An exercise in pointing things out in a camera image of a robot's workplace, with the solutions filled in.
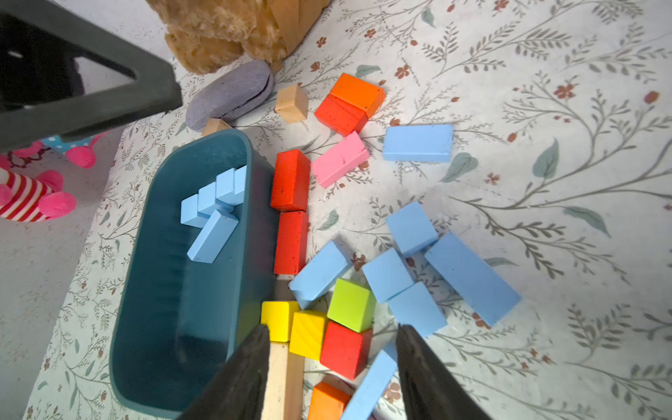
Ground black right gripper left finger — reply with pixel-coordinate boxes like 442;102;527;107
180;325;271;420

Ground white owl plush yellow glasses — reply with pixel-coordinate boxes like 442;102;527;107
14;132;106;169

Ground white plush striped legs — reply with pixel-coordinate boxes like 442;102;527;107
1;156;77;222

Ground light blue rectangular block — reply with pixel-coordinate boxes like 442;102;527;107
425;234;522;327
215;166;247;207
383;124;454;163

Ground light blue narrow block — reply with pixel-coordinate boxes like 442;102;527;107
341;341;398;420

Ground yellow cube block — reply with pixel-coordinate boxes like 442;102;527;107
289;311;328;362
261;301;300;343

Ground brown teddy bear plush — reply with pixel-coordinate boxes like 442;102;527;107
147;0;330;75

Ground long orange block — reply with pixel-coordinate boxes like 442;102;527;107
307;381;352;420

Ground long natural wooden block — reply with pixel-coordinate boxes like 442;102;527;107
261;342;305;420

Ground red rectangular block by orange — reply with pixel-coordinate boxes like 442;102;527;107
314;94;369;137

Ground plain wooden cube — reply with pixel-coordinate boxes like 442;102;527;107
275;84;309;124

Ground dark teal plastic bin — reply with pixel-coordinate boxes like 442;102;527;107
110;129;279;418

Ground red rectangular block upper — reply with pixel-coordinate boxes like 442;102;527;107
271;150;311;212

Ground red cube block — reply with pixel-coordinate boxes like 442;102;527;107
320;321;373;381

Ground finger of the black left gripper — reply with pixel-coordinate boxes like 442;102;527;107
1;1;182;150

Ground green cube block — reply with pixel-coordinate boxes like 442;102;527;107
327;279;376;333

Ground light blue block bottom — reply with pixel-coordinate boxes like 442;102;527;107
388;282;447;338

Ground yellow cube block lower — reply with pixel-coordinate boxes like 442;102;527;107
289;311;328;362

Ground red rectangular block lower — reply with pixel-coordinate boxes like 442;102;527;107
274;211;308;275

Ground pink rectangular block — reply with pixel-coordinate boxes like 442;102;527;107
311;131;370;188

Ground light blue block far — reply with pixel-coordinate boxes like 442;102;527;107
289;241;351;310

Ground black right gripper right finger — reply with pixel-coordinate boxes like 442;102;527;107
395;325;490;420

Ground grey fabric glasses case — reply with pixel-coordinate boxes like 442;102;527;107
185;61;274;131

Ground wooden cube with letter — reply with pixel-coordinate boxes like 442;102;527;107
202;118;232;137

